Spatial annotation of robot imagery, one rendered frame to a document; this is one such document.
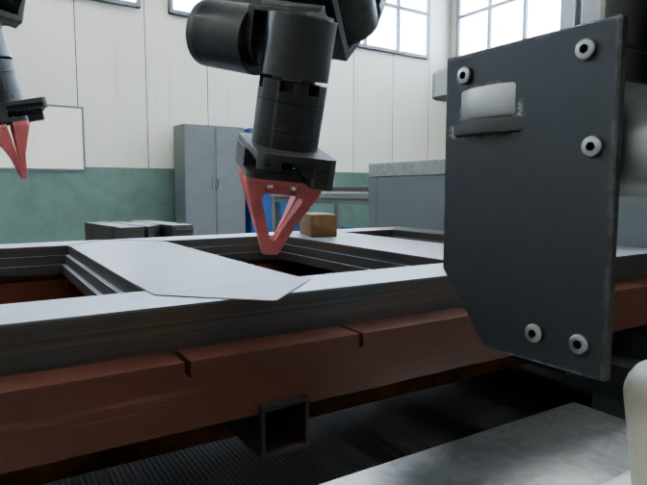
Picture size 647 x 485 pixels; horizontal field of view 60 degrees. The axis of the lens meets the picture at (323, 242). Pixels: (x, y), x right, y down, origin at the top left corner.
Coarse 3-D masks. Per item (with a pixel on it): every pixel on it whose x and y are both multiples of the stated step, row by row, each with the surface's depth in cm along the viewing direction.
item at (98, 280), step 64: (0, 256) 100; (64, 256) 105; (256, 256) 125; (320, 256) 112; (384, 256) 96; (640, 256) 91; (64, 320) 46; (128, 320) 49; (192, 320) 52; (256, 320) 55; (320, 320) 59
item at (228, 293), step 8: (296, 280) 64; (304, 280) 64; (224, 288) 59; (232, 288) 59; (240, 288) 59; (248, 288) 59; (256, 288) 59; (264, 288) 59; (272, 288) 59; (280, 288) 59; (288, 288) 59; (296, 288) 59; (184, 296) 55; (192, 296) 55; (200, 296) 54; (208, 296) 54; (216, 296) 54; (224, 296) 54; (232, 296) 54; (240, 296) 54
